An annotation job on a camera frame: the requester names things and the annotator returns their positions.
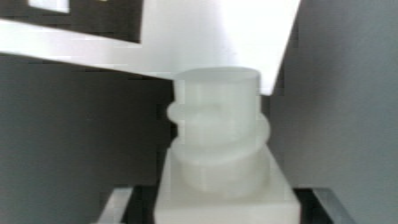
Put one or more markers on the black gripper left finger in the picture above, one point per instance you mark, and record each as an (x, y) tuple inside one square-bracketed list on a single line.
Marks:
[(116, 211)]

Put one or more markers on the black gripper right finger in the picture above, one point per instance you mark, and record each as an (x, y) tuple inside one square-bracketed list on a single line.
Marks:
[(322, 208)]

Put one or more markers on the white table leg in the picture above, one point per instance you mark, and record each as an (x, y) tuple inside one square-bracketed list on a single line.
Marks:
[(223, 186)]

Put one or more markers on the fiducial marker sheet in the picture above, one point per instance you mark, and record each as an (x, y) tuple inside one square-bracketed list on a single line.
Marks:
[(152, 37)]

